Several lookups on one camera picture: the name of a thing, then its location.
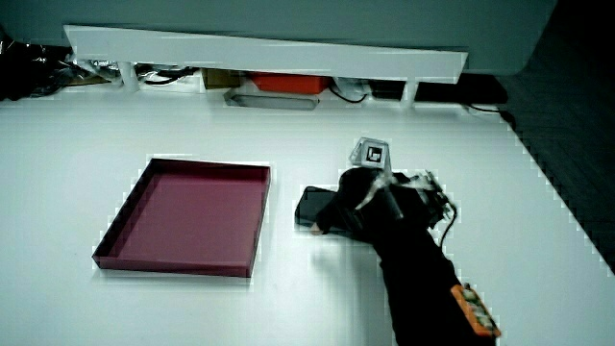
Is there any person's right hand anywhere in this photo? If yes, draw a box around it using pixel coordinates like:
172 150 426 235
309 136 458 245

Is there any black battery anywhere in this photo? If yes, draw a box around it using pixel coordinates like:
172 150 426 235
294 185 355 235

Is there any orange forearm tracker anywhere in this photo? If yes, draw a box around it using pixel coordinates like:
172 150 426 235
450 283 503 339

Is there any person's right forearm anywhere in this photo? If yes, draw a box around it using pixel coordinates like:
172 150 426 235
371 224 499 346

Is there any white desk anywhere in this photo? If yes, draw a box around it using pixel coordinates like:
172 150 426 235
0 80 615 346

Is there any black box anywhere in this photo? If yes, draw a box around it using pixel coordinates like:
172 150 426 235
368 79 409 102

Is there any grey flat tray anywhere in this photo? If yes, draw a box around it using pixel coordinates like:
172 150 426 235
223 88 321 112

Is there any orange box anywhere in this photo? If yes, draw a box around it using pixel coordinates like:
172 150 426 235
249 71 332 95

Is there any white shelf riser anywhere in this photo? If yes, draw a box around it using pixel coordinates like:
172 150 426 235
62 24 469 103

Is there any maroon square tray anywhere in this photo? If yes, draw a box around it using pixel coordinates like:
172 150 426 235
91 158 272 279

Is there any brown cardboard box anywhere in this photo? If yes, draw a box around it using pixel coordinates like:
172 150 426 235
201 67 243 90

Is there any black crinkled plastic bag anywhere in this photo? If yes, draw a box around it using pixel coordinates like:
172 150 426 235
0 29 122 102

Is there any black cable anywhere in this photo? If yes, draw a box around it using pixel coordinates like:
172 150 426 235
462 102 519 132
328 84 369 105
136 64 200 87

